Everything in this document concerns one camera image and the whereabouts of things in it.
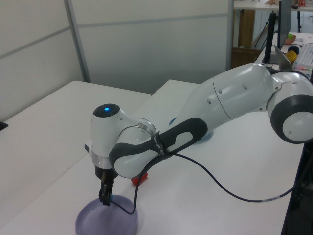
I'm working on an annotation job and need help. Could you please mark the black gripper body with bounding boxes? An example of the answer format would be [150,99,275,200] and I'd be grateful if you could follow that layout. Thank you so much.
[94,165,117,184]

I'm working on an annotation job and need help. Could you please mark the red cylinder block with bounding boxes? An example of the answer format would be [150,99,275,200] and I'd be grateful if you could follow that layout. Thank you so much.
[131,172,149,186]

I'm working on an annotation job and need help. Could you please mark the purple plate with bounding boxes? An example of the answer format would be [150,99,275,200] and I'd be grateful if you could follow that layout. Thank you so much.
[75,194,139,235]

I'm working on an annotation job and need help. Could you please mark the blue plate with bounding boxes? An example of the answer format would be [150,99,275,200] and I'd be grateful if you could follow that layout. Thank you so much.
[168,117,214,145]

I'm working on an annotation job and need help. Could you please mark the brown cardboard box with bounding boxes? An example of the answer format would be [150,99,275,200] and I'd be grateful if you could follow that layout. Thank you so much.
[231,47,261,70]

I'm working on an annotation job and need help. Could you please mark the brown wooden cabinet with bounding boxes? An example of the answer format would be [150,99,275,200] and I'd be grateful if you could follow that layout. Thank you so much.
[238,9,255,47]

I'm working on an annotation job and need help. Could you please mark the black monitor stand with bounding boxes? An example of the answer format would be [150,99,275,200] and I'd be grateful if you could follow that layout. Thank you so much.
[262,12,279,64]

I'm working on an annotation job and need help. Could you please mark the silver laptop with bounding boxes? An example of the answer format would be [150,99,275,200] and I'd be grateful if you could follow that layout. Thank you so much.
[273,45,293,70]

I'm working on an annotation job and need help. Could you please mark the yellow ball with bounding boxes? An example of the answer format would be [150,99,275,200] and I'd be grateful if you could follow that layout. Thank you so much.
[286,50,298,65]

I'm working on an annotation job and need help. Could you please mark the white keyboard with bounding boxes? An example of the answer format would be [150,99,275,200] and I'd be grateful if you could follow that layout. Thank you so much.
[294,44,313,71]

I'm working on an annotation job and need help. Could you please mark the black monitor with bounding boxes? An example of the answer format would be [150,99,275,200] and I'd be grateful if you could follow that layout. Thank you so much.
[278,0,293,49]

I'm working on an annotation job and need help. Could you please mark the black metal frame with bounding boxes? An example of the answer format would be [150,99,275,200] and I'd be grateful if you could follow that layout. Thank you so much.
[281,143,313,235]

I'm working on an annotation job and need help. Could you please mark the slim grey partition post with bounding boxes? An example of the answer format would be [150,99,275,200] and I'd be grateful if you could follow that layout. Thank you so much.
[226,0,235,71]

